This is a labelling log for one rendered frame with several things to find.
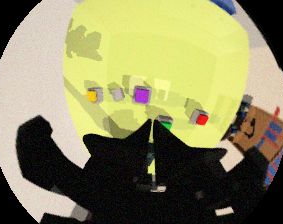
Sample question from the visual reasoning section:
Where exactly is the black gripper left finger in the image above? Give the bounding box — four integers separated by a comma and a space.
82, 119, 153, 183

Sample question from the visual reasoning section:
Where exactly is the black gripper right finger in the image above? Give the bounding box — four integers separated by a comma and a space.
152, 120, 229, 186

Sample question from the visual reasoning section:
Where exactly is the red button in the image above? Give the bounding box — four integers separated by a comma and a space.
190, 109, 209, 125

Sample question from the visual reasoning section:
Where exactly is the purple button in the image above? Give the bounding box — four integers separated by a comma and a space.
133, 85, 152, 105

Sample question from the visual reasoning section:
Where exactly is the yellow button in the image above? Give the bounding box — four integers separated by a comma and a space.
86, 87, 104, 103

